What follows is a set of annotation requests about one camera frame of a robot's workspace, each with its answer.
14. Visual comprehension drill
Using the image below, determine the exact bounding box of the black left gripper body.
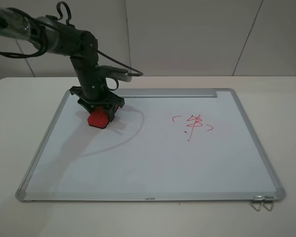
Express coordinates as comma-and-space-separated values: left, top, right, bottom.
69, 57, 125, 108

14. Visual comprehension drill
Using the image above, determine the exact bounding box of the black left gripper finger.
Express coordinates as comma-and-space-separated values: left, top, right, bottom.
109, 105, 118, 122
78, 100, 95, 114

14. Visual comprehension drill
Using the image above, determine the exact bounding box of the red whiteboard eraser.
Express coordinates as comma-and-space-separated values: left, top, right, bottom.
87, 108, 110, 129

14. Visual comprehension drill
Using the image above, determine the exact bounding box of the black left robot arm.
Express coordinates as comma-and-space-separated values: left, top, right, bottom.
0, 1, 131, 121

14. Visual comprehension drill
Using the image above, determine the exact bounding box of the left metal binder clip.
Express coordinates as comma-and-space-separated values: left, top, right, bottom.
250, 196, 264, 212

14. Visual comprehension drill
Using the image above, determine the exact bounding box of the metal binder clip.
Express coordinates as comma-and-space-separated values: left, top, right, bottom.
250, 196, 264, 212
262, 196, 274, 212

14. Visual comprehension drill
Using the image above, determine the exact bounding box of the right metal binder clip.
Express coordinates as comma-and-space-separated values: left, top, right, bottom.
262, 196, 274, 212

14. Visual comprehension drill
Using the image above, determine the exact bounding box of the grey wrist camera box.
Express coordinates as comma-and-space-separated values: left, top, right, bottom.
100, 66, 132, 82

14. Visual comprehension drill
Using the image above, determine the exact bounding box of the white board with grey frame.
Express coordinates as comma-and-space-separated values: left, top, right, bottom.
15, 88, 286, 203

